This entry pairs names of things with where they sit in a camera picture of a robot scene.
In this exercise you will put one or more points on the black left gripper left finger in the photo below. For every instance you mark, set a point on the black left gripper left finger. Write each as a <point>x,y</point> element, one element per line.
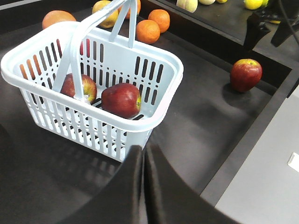
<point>118,201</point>

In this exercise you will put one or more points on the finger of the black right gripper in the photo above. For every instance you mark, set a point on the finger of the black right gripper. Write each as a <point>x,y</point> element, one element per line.
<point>255,31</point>

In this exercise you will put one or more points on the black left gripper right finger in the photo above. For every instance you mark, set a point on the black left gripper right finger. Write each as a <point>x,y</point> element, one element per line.
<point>169,200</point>

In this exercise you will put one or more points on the red apple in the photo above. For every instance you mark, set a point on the red apple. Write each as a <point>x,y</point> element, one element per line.
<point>89,88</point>
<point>123,100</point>

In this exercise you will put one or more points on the light blue plastic basket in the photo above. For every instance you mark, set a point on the light blue plastic basket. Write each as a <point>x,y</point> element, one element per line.
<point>103,47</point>

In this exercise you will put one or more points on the yellow lemon middle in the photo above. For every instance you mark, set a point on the yellow lemon middle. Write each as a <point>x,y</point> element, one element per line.
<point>252,4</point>

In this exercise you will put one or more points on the red apple bottom right corner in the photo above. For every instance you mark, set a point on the red apple bottom right corner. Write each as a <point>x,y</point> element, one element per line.
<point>245,74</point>

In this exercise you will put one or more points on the black fruit display stand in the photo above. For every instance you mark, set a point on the black fruit display stand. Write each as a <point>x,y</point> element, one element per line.
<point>45,177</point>

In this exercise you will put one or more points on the small orange right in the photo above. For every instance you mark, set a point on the small orange right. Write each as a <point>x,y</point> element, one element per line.
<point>162,18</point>

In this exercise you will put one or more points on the small orange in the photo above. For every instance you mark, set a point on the small orange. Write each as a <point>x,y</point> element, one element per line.
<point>147,31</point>
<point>162,18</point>

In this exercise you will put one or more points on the small orange left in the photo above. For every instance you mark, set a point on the small orange left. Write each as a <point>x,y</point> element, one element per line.
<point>147,31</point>

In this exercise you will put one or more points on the large orange back left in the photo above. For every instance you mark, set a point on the large orange back left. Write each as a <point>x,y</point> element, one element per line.
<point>56,16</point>

